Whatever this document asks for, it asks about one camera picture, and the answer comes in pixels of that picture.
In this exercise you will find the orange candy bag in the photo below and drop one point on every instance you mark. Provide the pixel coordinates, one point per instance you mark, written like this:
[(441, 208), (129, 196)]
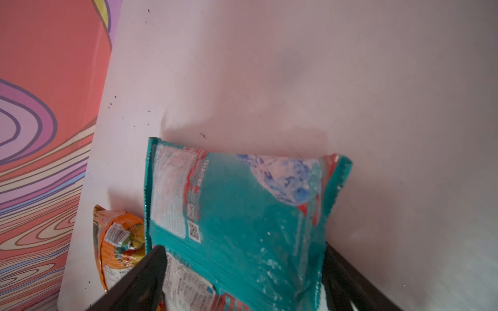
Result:
[(120, 243)]

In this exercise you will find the teal candy bag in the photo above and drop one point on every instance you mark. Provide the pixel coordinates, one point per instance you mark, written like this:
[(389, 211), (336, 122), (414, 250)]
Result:
[(240, 232)]

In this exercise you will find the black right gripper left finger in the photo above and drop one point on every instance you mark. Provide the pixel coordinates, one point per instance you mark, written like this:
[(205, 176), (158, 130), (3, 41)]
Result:
[(141, 288)]

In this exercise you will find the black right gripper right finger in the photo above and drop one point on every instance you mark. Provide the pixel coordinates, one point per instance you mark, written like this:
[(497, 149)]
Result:
[(347, 289)]

